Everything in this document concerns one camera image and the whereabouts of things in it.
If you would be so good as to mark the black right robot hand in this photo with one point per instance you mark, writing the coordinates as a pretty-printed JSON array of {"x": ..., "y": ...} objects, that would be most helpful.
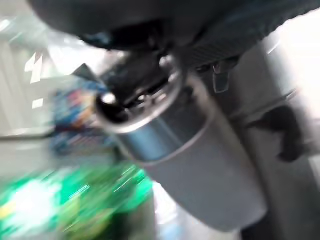
[{"x": 190, "y": 155}]

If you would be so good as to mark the Pepsi bottle with globe logo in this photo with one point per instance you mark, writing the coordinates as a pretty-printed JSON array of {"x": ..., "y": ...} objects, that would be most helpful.
[{"x": 75, "y": 120}]

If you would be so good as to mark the green Sprite bottle yellow cap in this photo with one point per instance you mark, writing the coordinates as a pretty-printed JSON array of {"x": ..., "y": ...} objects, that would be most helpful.
[{"x": 75, "y": 205}]

